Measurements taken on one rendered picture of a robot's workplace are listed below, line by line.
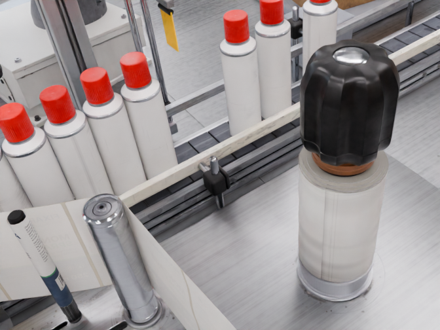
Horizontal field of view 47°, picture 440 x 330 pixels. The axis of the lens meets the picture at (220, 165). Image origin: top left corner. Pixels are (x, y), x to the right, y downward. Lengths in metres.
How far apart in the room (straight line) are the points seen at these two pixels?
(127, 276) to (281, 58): 0.40
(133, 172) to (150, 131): 0.06
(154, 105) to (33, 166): 0.16
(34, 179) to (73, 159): 0.05
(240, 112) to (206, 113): 0.20
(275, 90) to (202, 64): 0.33
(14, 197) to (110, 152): 0.13
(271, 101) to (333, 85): 0.40
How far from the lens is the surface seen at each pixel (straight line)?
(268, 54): 0.76
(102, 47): 1.04
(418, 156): 0.87
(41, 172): 0.65
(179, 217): 0.76
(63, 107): 0.62
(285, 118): 0.80
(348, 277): 0.59
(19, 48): 1.04
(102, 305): 0.65
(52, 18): 0.73
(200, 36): 1.19
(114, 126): 0.65
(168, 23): 0.67
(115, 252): 0.51
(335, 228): 0.52
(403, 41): 1.05
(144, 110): 0.66
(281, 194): 0.72
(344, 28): 0.92
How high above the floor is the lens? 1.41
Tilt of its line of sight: 43 degrees down
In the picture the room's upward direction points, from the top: 8 degrees counter-clockwise
